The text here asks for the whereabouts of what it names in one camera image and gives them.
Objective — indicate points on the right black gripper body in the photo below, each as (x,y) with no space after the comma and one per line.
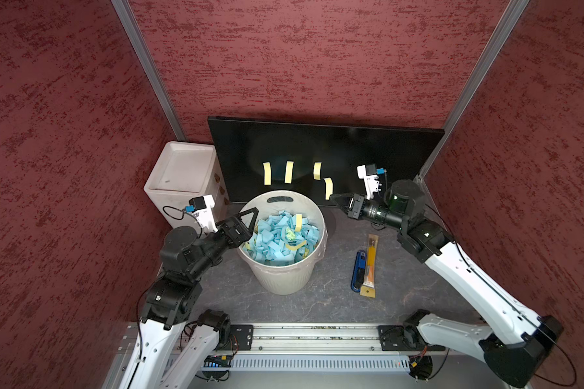
(375,211)

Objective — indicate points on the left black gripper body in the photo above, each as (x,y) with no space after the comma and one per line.
(230,239)

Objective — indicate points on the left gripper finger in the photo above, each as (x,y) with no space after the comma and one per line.
(247,232)
(247,217)

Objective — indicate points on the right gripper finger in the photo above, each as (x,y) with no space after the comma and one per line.
(341,200)
(345,208)

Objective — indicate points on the yellow sticky note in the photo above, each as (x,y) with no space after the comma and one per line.
(267,173)
(317,171)
(289,172)
(298,222)
(329,188)
(294,246)

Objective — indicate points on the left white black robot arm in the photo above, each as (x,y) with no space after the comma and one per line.
(186,256)

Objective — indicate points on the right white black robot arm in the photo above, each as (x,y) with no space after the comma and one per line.
(513,340)

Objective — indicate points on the black flat monitor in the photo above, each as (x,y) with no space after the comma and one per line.
(243,145)

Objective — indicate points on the blue paper scraps pile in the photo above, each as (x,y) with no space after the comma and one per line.
(267,244)

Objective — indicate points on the white plastic waste basket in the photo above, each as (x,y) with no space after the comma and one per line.
(289,279)

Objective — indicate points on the blue utility knife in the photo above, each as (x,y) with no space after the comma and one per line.
(358,275)

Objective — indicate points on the white styrofoam box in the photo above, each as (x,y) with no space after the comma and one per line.
(182,172)

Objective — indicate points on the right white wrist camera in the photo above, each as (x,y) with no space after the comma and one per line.
(371,177)

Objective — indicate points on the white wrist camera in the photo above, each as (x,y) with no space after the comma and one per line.
(371,177)
(201,209)

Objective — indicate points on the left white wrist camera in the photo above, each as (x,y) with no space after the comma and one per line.
(201,209)

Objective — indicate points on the orange handled scraper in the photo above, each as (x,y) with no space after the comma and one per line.
(368,288)

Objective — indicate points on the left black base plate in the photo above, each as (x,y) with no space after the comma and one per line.
(240,338)

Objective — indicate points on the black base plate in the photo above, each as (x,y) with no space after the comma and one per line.
(240,338)
(404,339)

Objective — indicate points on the aluminium mounting rail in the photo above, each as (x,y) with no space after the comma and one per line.
(283,338)

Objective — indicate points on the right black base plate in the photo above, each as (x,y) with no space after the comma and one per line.
(404,339)

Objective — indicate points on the white perforated cable duct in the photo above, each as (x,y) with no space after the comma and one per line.
(313,363)

